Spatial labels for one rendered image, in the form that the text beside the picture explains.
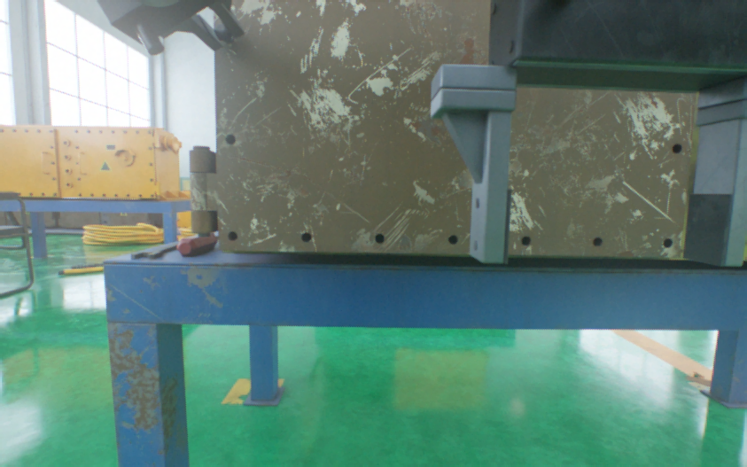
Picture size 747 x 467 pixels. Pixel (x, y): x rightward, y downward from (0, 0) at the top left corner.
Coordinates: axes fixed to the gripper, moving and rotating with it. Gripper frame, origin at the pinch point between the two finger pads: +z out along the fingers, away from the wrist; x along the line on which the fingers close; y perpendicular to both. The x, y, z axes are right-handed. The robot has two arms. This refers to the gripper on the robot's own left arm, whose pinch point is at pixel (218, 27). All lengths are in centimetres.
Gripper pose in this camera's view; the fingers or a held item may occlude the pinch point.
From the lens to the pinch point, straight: 55.0
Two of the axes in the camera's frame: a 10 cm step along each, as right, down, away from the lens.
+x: 8.7, -4.8, -0.5
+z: 0.0, -1.1, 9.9
